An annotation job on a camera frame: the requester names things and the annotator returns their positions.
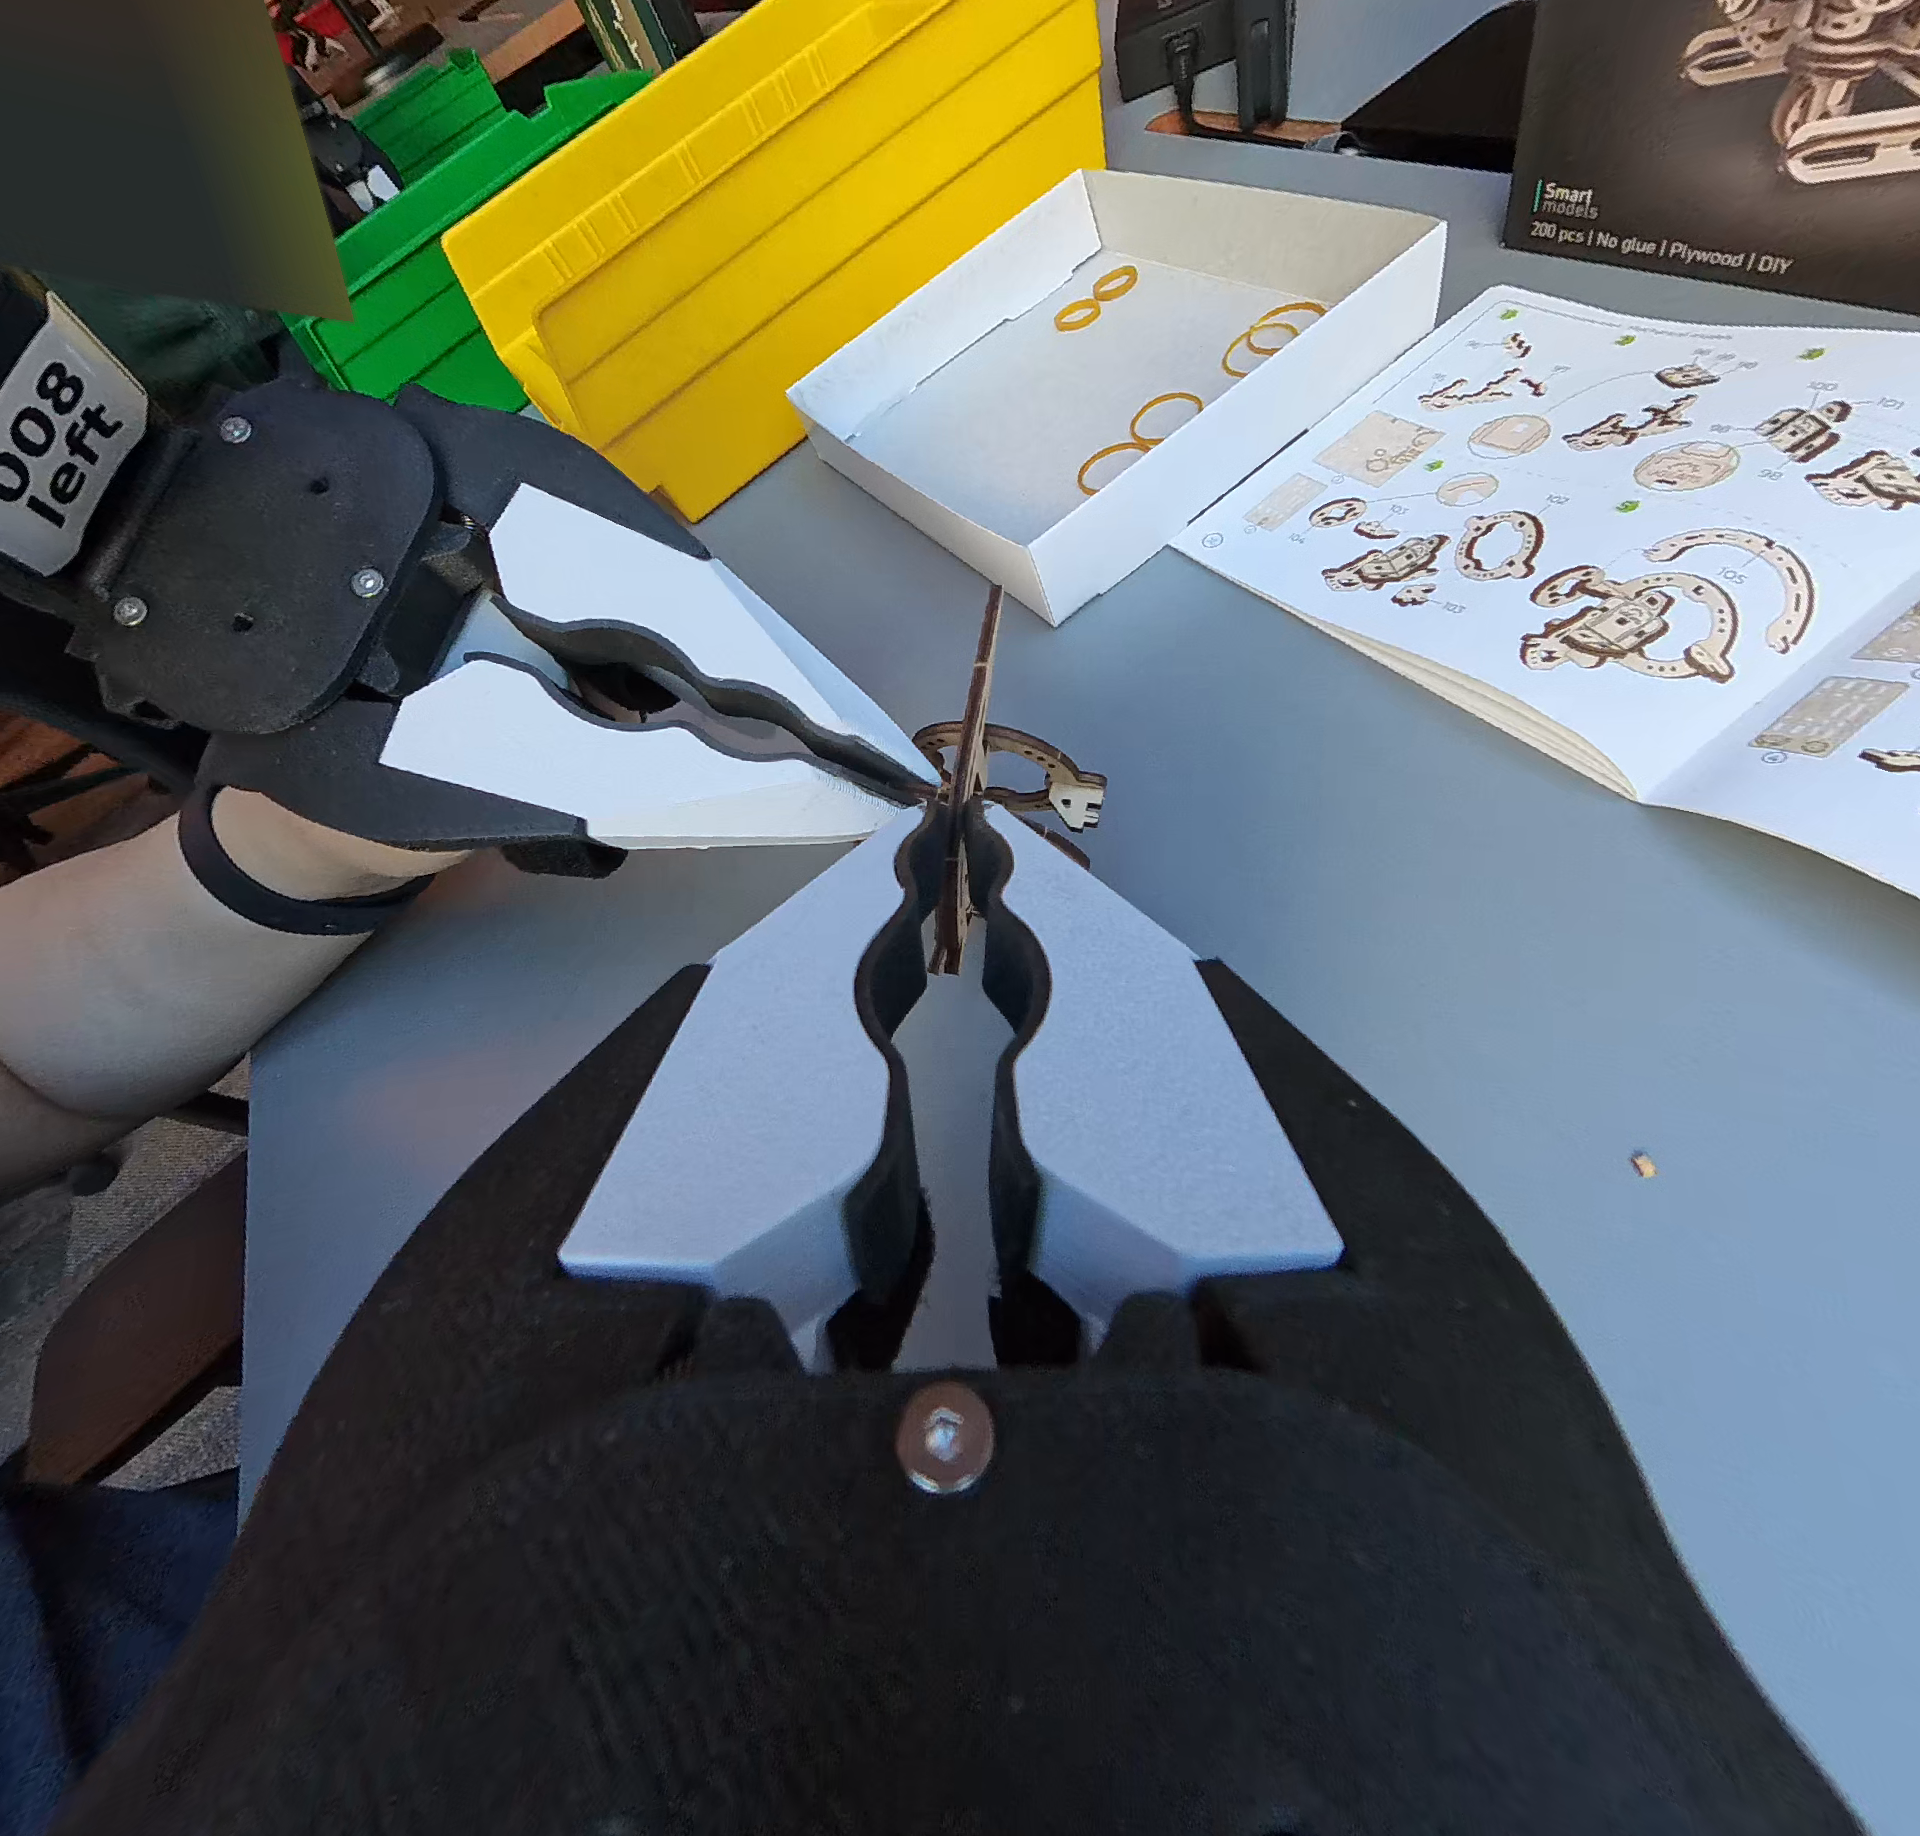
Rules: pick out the stack of yellow plastic bins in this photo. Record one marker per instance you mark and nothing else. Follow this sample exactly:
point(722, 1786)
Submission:
point(780, 218)

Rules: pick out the black wristband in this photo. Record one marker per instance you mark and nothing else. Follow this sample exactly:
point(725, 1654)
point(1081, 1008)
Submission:
point(210, 893)

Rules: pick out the model instruction booklet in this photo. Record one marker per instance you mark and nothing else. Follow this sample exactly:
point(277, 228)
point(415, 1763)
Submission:
point(1726, 758)

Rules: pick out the group of yellow rubber bands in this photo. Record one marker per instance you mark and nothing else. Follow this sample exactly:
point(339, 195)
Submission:
point(1057, 315)

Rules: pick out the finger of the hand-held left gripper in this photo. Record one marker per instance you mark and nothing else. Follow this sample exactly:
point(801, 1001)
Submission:
point(631, 578)
point(601, 788)

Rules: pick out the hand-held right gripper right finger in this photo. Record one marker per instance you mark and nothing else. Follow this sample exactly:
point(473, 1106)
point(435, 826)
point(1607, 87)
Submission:
point(1163, 1118)

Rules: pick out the white cardboard box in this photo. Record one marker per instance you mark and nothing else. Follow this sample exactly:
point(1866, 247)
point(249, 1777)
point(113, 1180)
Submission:
point(960, 443)

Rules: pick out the black model kit box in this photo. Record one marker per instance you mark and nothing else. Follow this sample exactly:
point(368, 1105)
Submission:
point(1621, 97)

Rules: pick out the person's left forearm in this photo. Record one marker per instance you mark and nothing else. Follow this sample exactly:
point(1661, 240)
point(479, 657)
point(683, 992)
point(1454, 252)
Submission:
point(120, 998)

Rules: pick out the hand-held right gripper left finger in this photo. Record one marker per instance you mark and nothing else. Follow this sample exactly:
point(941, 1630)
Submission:
point(721, 1118)

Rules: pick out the curved wooden model assembly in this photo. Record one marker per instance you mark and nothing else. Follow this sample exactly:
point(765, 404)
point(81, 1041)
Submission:
point(1077, 798)

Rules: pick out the stack of green plastic bins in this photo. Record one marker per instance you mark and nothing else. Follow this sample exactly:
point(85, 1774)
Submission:
point(405, 293)

